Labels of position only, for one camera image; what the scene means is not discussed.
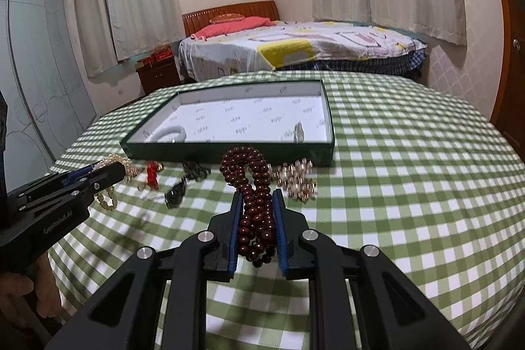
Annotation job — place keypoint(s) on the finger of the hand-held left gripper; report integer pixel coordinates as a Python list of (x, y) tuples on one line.
[(84, 174), (102, 180)]

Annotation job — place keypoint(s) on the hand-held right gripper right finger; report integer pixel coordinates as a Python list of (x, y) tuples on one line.
[(281, 235)]

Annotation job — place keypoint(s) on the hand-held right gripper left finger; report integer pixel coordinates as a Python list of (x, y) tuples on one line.
[(233, 239)]

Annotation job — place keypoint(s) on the red tassel gold charm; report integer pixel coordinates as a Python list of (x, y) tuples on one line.
[(153, 171)]

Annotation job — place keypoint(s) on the dark tassel carved pendant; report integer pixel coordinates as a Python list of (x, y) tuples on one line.
[(175, 194)]

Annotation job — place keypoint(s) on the green shallow box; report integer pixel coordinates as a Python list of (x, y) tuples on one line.
[(246, 116)]

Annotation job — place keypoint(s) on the person's left hand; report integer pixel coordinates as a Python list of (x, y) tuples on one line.
[(12, 294)]

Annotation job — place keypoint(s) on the white translucent bangle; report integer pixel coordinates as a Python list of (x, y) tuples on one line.
[(174, 128)]

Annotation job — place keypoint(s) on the silver metal trinket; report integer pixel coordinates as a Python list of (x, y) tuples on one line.
[(299, 132)]

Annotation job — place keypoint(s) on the frosted glass sliding door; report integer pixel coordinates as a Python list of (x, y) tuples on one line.
[(37, 67)]

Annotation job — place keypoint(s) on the dark wooden nightstand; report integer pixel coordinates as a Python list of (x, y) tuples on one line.
[(160, 77)]

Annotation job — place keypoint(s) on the red box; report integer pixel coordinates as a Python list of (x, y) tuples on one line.
[(162, 55)]

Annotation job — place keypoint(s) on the green checked tablecloth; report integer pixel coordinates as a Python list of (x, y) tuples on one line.
[(410, 169)]

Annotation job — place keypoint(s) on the blue plaid bed skirt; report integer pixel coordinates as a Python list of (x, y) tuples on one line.
[(369, 65)]

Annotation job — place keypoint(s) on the pink pillow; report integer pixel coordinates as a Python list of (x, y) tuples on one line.
[(229, 27)]

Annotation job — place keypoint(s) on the white patterned bedsheet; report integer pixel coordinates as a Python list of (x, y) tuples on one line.
[(328, 40)]

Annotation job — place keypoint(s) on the orange cushion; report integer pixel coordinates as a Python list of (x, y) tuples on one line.
[(225, 18)]

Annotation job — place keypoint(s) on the wooden bed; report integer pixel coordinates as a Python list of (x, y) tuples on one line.
[(229, 9)]

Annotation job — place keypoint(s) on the brown wooden door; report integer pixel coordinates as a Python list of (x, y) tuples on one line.
[(510, 67)]

